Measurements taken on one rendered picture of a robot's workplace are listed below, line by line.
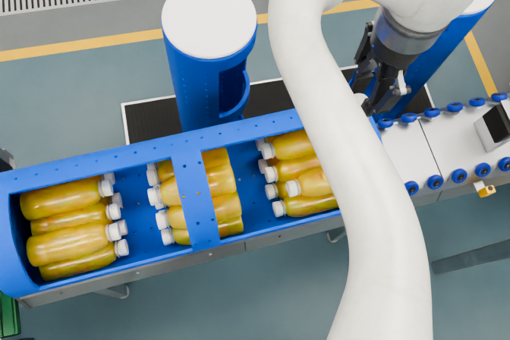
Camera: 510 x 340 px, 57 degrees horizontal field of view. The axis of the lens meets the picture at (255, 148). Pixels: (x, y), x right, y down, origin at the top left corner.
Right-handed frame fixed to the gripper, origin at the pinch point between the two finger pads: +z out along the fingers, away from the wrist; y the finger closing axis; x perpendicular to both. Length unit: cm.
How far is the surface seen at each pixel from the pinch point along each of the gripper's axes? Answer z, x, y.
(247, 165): 48, 17, 8
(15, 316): 58, 84, -14
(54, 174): 24, 61, 8
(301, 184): 34.1, 7.7, -4.4
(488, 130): 48, -54, 2
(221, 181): 27.8, 26.7, -1.0
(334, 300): 147, -17, -32
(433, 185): 50, -32, -10
